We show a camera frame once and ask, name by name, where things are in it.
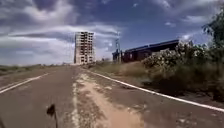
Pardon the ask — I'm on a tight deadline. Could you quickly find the white edge road line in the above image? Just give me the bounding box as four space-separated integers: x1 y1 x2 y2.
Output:
87 69 224 113

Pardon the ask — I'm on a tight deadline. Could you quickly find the low dark-roofed building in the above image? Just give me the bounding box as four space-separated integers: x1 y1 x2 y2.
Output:
112 39 181 64

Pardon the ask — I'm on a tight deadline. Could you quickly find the tree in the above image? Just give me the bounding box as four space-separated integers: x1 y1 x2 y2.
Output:
201 6 224 51

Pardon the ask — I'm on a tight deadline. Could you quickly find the tall unfinished building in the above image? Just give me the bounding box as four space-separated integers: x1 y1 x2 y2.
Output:
73 31 96 66

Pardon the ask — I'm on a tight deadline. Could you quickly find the grey asphalt road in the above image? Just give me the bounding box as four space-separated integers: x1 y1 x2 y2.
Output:
0 64 224 128

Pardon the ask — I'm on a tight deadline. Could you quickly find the robot's own part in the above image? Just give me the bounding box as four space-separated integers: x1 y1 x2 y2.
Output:
45 103 60 128

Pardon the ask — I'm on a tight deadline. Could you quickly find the white centre road line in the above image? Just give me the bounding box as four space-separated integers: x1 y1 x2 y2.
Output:
0 72 50 95

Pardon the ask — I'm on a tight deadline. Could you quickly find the pole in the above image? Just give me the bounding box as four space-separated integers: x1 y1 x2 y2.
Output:
114 38 122 64

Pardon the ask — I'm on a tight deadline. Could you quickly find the dry scrub verge with bushes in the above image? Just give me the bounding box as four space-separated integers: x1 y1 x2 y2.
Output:
83 39 224 103

